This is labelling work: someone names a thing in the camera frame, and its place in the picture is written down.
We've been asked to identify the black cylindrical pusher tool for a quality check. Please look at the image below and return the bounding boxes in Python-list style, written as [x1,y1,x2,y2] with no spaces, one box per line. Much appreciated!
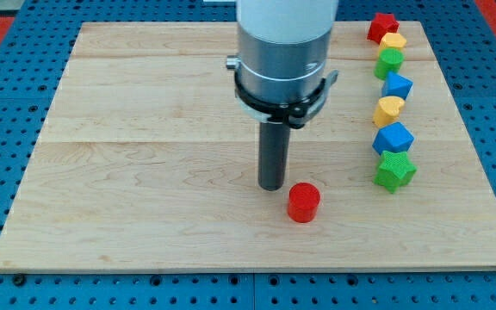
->
[257,123,290,191]

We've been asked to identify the yellow heart block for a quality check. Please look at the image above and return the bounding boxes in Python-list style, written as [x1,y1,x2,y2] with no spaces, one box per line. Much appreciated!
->
[373,96,405,128]

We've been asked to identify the red star block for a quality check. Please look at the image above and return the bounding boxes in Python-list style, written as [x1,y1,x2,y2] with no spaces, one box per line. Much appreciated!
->
[367,12,400,44]

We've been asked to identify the green cylinder block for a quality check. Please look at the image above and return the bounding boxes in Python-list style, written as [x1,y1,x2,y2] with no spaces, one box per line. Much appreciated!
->
[374,48,405,80]

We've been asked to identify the red cylinder block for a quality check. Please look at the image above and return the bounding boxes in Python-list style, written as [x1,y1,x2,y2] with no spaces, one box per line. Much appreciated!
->
[287,183,320,223]

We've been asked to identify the blue cube block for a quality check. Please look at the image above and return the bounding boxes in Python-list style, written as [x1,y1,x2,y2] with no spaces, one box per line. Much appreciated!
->
[372,122,414,155]

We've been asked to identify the yellow pentagon block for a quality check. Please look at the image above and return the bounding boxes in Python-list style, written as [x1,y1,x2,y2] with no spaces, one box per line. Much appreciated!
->
[378,33,407,54]

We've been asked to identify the wooden board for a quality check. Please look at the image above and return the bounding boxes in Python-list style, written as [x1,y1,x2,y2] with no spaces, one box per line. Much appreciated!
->
[0,21,496,274]

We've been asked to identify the green star block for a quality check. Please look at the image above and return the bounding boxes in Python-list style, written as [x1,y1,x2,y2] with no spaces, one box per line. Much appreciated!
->
[374,151,418,194]

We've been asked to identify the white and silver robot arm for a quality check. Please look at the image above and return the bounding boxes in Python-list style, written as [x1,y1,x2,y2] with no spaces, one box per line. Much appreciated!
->
[226,0,338,129]

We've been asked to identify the blue triangle block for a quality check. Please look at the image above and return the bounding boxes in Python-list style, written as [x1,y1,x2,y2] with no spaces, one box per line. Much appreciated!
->
[381,71,413,100]

